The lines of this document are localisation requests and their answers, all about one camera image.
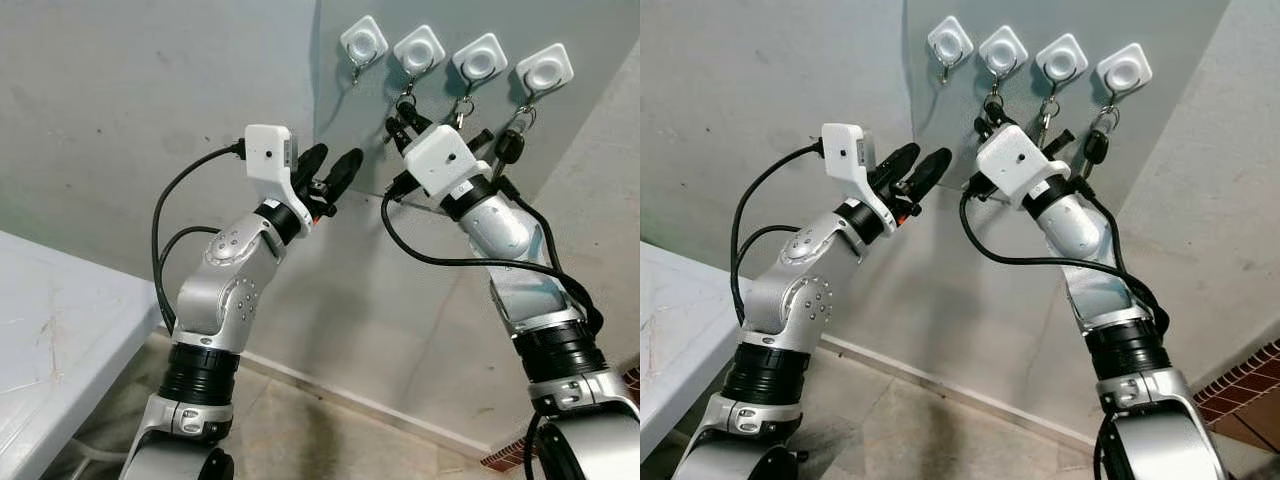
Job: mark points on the grey hook mounting board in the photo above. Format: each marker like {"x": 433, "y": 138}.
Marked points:
{"x": 600, "y": 30}
{"x": 1190, "y": 30}

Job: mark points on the white plastic folding table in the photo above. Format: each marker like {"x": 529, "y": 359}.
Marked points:
{"x": 60, "y": 340}
{"x": 680, "y": 340}

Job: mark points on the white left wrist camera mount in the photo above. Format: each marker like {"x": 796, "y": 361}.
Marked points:
{"x": 268, "y": 150}
{"x": 845, "y": 150}

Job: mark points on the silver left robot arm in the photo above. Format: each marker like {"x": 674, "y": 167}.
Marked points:
{"x": 235, "y": 290}
{"x": 805, "y": 290}

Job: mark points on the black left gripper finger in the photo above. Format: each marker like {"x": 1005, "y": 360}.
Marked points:
{"x": 343, "y": 173}
{"x": 311, "y": 163}
{"x": 927, "y": 172}
{"x": 895, "y": 165}

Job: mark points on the black car key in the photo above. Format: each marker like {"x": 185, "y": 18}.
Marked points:
{"x": 510, "y": 148}
{"x": 1095, "y": 148}

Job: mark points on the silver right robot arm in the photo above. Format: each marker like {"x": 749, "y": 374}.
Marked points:
{"x": 1075, "y": 225}
{"x": 500, "y": 225}

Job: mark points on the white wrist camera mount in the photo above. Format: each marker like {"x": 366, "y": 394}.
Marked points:
{"x": 268, "y": 150}
{"x": 438, "y": 158}
{"x": 845, "y": 150}
{"x": 1012, "y": 160}

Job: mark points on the white square wall hook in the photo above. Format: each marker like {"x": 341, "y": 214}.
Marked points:
{"x": 545, "y": 70}
{"x": 479, "y": 60}
{"x": 419, "y": 50}
{"x": 1062, "y": 60}
{"x": 1124, "y": 70}
{"x": 1003, "y": 50}
{"x": 950, "y": 42}
{"x": 363, "y": 42}

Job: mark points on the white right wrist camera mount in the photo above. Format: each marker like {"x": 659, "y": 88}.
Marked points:
{"x": 1012, "y": 160}
{"x": 438, "y": 158}

